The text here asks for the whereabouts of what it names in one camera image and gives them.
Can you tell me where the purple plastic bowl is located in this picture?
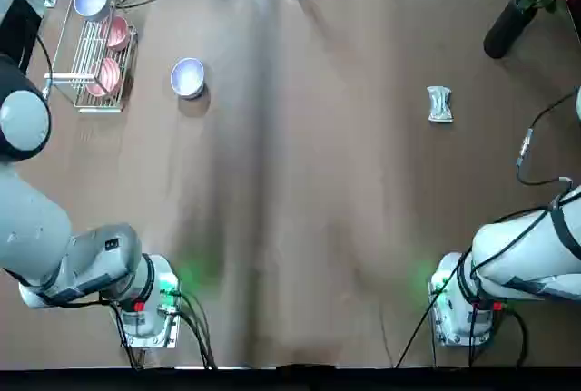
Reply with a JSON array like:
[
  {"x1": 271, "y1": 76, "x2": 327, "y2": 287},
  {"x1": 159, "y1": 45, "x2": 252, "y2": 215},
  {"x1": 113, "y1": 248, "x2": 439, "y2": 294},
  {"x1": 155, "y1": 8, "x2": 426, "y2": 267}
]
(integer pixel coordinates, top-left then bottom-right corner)
[
  {"x1": 73, "y1": 0, "x2": 113, "y2": 23},
  {"x1": 170, "y1": 57, "x2": 207, "y2": 101}
]

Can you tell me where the silver sponge cloth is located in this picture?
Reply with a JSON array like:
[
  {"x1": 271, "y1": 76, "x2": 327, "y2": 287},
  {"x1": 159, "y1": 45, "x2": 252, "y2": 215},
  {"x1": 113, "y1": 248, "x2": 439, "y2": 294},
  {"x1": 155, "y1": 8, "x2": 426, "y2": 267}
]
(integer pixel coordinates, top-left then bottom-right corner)
[{"x1": 426, "y1": 85, "x2": 456, "y2": 124}]

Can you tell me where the pink plastic bowl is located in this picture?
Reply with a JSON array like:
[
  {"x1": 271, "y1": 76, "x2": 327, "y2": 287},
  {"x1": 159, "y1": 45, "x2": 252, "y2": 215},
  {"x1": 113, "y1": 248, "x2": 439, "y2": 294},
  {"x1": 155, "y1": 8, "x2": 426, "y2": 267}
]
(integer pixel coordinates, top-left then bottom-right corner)
[
  {"x1": 100, "y1": 15, "x2": 131, "y2": 52},
  {"x1": 85, "y1": 56, "x2": 123, "y2": 98}
]

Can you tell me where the black vase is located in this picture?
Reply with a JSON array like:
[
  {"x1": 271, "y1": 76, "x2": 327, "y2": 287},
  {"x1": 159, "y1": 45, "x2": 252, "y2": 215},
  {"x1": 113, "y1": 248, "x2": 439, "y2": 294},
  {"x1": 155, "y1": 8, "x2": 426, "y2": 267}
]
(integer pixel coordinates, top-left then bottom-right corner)
[{"x1": 482, "y1": 0, "x2": 537, "y2": 60}]

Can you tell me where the black left base cable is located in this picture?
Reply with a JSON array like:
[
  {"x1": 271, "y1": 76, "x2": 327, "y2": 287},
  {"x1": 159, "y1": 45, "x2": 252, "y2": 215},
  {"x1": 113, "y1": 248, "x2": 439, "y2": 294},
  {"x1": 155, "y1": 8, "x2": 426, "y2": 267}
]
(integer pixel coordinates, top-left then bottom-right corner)
[{"x1": 174, "y1": 288, "x2": 220, "y2": 370}]

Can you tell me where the black base cable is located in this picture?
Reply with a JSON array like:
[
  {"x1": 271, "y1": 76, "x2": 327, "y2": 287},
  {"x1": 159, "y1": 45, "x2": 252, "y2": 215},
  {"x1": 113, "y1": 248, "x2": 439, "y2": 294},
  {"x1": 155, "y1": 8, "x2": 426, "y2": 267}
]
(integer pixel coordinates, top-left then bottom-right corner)
[
  {"x1": 394, "y1": 252, "x2": 464, "y2": 369},
  {"x1": 174, "y1": 288, "x2": 220, "y2": 370}
]

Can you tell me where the black right base cable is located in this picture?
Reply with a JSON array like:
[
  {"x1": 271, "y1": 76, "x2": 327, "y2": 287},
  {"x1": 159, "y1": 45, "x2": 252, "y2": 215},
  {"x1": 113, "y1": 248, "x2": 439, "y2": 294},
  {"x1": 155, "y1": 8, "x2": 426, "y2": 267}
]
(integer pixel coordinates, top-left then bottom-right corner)
[{"x1": 394, "y1": 252, "x2": 464, "y2": 369}]

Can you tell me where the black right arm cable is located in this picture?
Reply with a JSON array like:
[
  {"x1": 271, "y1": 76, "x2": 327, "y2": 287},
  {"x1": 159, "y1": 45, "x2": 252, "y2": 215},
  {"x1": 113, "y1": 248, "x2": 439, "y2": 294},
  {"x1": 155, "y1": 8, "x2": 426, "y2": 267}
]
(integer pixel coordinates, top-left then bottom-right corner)
[{"x1": 516, "y1": 91, "x2": 580, "y2": 186}]

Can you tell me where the white wire dish rack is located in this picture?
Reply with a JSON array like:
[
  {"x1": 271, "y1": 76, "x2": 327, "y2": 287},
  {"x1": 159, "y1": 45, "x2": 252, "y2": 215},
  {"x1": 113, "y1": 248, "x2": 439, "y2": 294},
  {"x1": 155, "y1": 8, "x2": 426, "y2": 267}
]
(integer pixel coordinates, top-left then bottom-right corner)
[{"x1": 43, "y1": 0, "x2": 139, "y2": 114}]

